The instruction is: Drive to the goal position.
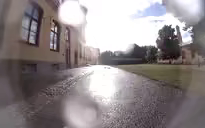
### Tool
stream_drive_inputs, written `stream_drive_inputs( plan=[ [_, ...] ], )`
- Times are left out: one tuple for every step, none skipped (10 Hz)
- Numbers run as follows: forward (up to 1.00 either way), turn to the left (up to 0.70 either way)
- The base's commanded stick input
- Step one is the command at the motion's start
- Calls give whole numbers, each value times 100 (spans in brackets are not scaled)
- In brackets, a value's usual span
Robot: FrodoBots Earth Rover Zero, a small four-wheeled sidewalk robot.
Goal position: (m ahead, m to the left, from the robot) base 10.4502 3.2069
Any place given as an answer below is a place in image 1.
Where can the grey wet asphalt path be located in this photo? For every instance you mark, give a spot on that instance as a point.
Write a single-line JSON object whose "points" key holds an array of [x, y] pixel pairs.
{"points": [[106, 96]]}

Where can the row of distant trees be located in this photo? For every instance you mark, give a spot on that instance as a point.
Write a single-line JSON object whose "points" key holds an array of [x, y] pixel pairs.
{"points": [[136, 53]]}

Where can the cobblestone strip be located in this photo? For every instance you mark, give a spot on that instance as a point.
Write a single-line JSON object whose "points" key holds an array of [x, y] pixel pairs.
{"points": [[53, 90]]}

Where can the green lawn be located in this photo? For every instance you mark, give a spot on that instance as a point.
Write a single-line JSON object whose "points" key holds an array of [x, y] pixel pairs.
{"points": [[163, 73]]}

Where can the large dark tree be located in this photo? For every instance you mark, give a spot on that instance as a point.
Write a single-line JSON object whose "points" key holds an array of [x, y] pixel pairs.
{"points": [[168, 41]]}

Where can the beige building with arched windows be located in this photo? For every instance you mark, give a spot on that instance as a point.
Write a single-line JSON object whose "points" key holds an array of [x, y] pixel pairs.
{"points": [[33, 36]]}

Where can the long low wall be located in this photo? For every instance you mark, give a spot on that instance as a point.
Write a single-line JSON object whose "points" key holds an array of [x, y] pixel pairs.
{"points": [[126, 61]]}

